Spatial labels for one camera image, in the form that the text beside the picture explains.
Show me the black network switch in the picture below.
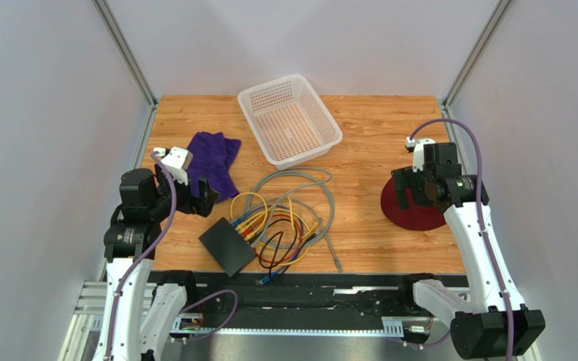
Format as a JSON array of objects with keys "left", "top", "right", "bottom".
[{"left": 199, "top": 217, "right": 256, "bottom": 278}]

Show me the grey ethernet cable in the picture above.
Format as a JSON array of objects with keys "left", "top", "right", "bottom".
[{"left": 245, "top": 167, "right": 344, "bottom": 274}]

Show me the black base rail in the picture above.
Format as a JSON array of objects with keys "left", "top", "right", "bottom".
[{"left": 146, "top": 270, "right": 470, "bottom": 334}]

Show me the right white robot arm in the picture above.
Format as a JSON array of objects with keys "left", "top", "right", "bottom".
[{"left": 391, "top": 138, "right": 546, "bottom": 359}]

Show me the white plastic basket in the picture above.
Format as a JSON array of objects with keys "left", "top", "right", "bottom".
[{"left": 237, "top": 74, "right": 343, "bottom": 170}]

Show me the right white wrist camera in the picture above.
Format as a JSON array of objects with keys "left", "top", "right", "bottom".
[{"left": 406, "top": 137, "right": 436, "bottom": 172}]

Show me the red ethernet cable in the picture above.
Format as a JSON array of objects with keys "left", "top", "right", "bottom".
[{"left": 241, "top": 212, "right": 304, "bottom": 266}]

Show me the blue ethernet cable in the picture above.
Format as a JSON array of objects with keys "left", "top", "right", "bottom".
[{"left": 230, "top": 201, "right": 304, "bottom": 287}]

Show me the purple cloth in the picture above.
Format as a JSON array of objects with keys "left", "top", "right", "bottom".
[{"left": 187, "top": 132, "right": 242, "bottom": 203}]

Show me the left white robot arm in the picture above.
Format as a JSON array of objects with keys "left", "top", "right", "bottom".
[{"left": 93, "top": 166, "right": 219, "bottom": 360}]

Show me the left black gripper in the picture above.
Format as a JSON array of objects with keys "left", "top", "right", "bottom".
[{"left": 148, "top": 162, "right": 218, "bottom": 221}]

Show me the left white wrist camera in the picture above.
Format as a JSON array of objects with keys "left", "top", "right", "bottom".
[{"left": 153, "top": 147, "right": 193, "bottom": 185}]

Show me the dark red cap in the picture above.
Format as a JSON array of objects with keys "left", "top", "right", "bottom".
[{"left": 380, "top": 178, "right": 446, "bottom": 232}]

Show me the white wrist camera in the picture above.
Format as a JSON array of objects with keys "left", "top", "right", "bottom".
[
  {"left": 406, "top": 137, "right": 436, "bottom": 172},
  {"left": 153, "top": 147, "right": 193, "bottom": 185}
]

